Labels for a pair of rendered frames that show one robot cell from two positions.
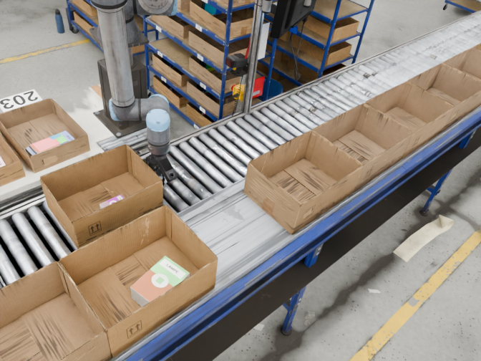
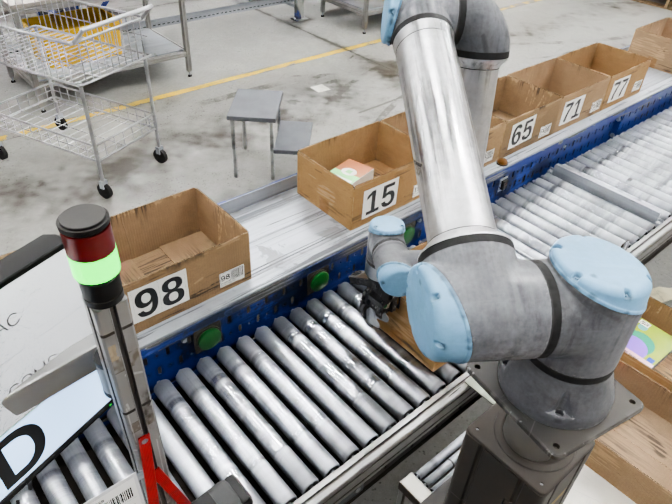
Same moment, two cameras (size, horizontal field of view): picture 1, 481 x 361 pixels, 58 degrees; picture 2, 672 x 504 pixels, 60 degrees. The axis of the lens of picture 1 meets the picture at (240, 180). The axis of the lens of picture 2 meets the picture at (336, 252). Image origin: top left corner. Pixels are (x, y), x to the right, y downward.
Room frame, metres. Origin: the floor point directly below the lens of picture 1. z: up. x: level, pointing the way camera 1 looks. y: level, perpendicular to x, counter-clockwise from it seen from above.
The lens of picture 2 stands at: (2.56, 0.32, 2.01)
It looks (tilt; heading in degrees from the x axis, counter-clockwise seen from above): 38 degrees down; 185
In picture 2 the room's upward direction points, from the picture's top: 3 degrees clockwise
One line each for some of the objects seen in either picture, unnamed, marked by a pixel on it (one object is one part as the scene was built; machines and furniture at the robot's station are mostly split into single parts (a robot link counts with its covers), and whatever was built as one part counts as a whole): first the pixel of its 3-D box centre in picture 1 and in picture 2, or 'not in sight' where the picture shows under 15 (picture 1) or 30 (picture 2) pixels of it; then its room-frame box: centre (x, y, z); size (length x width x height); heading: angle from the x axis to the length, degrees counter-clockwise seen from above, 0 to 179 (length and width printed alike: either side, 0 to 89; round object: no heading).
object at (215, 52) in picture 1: (223, 44); not in sight; (2.82, 0.25, 0.79); 0.40 x 0.30 x 0.10; 48
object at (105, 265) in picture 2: not in sight; (91, 248); (2.10, 0.03, 1.62); 0.05 x 0.05 x 0.06
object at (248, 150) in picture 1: (249, 151); (208, 447); (1.76, -0.03, 0.72); 0.52 x 0.05 x 0.05; 47
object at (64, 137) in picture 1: (55, 145); not in sight; (1.52, 0.90, 0.79); 0.19 x 0.14 x 0.02; 141
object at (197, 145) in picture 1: (221, 165); (273, 406); (1.62, 0.11, 0.72); 0.52 x 0.05 x 0.05; 47
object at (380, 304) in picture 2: (158, 159); (381, 291); (1.36, 0.36, 0.94); 0.09 x 0.08 x 0.12; 47
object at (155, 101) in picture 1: (155, 109); (398, 268); (1.47, 0.39, 1.12); 0.12 x 0.12 x 0.09; 14
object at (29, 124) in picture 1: (43, 132); (618, 420); (1.59, 0.98, 0.80); 0.38 x 0.28 x 0.10; 49
